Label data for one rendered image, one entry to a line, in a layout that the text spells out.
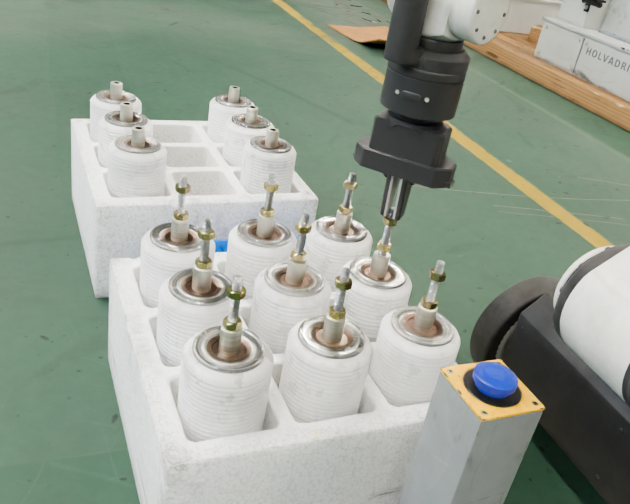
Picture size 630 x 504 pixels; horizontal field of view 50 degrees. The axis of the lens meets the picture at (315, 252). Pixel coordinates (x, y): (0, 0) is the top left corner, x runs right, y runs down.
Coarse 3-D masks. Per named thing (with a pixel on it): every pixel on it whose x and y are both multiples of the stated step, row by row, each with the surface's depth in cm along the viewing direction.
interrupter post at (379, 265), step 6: (378, 252) 88; (378, 258) 87; (384, 258) 87; (372, 264) 88; (378, 264) 88; (384, 264) 88; (372, 270) 89; (378, 270) 88; (384, 270) 88; (378, 276) 89; (384, 276) 89
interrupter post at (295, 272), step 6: (288, 264) 83; (294, 264) 83; (300, 264) 83; (288, 270) 84; (294, 270) 83; (300, 270) 83; (288, 276) 84; (294, 276) 83; (300, 276) 84; (288, 282) 84; (294, 282) 84; (300, 282) 84
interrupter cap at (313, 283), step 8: (280, 264) 87; (272, 272) 85; (280, 272) 86; (312, 272) 87; (272, 280) 84; (280, 280) 84; (304, 280) 85; (312, 280) 85; (320, 280) 85; (272, 288) 82; (280, 288) 82; (288, 288) 82; (296, 288) 83; (304, 288) 83; (312, 288) 83; (320, 288) 83; (296, 296) 82; (304, 296) 82
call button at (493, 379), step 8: (480, 368) 62; (488, 368) 62; (496, 368) 62; (504, 368) 62; (480, 376) 61; (488, 376) 61; (496, 376) 61; (504, 376) 61; (512, 376) 62; (480, 384) 61; (488, 384) 60; (496, 384) 60; (504, 384) 60; (512, 384) 61; (488, 392) 60; (496, 392) 60; (504, 392) 60; (512, 392) 61
